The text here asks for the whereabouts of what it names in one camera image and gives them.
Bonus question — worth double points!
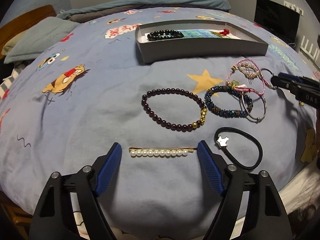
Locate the striped pillow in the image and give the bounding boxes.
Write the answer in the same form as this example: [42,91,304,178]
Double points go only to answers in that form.
[0,62,19,100]

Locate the black hair tie silver star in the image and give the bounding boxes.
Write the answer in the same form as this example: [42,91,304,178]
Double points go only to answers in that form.
[214,127,263,172]

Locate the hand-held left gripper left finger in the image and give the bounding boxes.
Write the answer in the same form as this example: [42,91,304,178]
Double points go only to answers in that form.
[29,142,122,240]

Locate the teal blanket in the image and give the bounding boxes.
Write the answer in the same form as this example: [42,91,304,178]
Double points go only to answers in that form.
[56,0,230,22]

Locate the white slatted rack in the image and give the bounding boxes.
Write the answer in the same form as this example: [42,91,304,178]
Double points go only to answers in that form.
[299,35,320,62]

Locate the blue beaded bracelet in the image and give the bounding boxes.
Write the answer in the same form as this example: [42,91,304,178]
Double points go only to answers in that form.
[204,85,253,118]

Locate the grey cardboard box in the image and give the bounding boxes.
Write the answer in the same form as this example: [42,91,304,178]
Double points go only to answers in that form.
[135,19,269,64]

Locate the pearl bar hair pin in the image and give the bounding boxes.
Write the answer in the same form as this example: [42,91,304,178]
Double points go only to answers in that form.
[129,147,199,158]

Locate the grey blanket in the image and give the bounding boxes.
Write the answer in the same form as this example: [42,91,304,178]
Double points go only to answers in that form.
[70,9,140,22]

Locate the metal key ring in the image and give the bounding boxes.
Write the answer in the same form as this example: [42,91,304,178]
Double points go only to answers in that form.
[261,69,278,90]

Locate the round pearl hair clip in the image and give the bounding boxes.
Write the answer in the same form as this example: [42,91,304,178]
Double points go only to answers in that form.
[236,61,258,83]

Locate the blue cartoon printed bedsheet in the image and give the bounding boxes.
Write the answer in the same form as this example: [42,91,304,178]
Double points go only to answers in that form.
[0,6,320,230]

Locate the silver wire hoop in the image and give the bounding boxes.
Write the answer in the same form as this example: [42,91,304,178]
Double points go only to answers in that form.
[240,90,267,123]

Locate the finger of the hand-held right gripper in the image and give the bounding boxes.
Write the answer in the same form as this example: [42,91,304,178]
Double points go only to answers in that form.
[279,72,320,86]
[271,76,320,107]

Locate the pink cord bracelet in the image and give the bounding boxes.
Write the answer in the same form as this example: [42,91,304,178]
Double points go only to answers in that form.
[226,59,265,96]

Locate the wooden bed side rail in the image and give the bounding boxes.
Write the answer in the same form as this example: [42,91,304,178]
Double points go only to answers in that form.
[0,192,33,240]

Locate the beige pillow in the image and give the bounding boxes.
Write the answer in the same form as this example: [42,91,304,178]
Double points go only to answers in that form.
[1,34,18,53]

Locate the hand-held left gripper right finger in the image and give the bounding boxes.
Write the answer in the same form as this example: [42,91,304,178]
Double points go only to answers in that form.
[197,140,293,240]

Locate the red bead gold chain charm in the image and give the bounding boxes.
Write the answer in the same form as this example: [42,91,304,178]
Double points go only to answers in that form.
[211,28,230,38]

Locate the wooden bed headboard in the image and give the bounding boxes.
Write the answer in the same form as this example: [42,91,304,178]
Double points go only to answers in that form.
[0,5,57,48]

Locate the dark red bead bracelet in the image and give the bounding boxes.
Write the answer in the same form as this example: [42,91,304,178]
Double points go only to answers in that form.
[142,87,207,130]

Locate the black monitor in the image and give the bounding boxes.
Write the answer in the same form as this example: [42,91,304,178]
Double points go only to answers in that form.
[254,0,300,43]

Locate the white wall hooks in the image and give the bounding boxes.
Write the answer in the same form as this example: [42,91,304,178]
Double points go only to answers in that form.
[284,1,304,15]

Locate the black bead bracelet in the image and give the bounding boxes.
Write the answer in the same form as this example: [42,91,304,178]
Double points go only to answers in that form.
[147,29,184,42]

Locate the grey-green pillow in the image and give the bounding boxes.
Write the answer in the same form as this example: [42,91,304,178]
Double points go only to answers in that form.
[4,17,80,64]

